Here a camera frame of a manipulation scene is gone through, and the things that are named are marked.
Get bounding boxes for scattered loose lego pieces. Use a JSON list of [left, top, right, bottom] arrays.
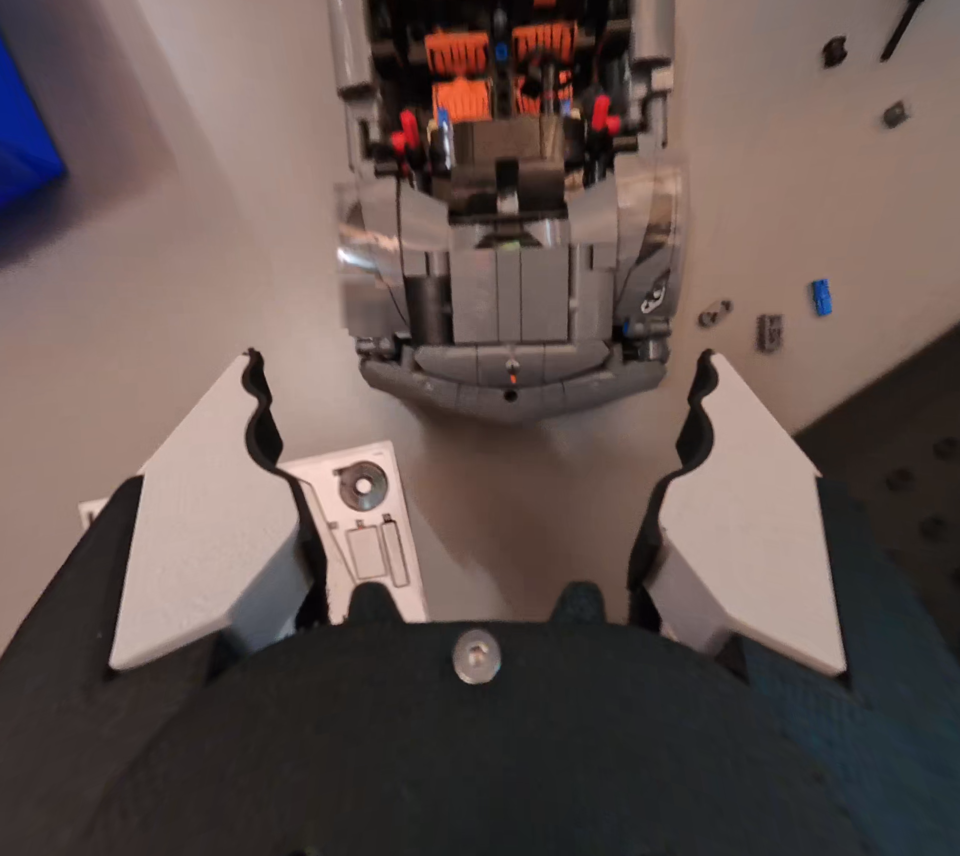
[[696, 0, 952, 355]]

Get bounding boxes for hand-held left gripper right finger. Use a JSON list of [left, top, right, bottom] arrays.
[[626, 348, 849, 679]]

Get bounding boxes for grey lego car model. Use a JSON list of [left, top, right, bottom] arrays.
[[326, 0, 687, 426]]

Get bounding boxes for black perforated mat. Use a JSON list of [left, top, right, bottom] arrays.
[[793, 322, 960, 655]]

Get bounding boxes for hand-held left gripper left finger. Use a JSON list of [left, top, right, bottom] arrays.
[[108, 348, 331, 673]]

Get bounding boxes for blue plastic bin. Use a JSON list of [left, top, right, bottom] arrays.
[[0, 29, 70, 238]]

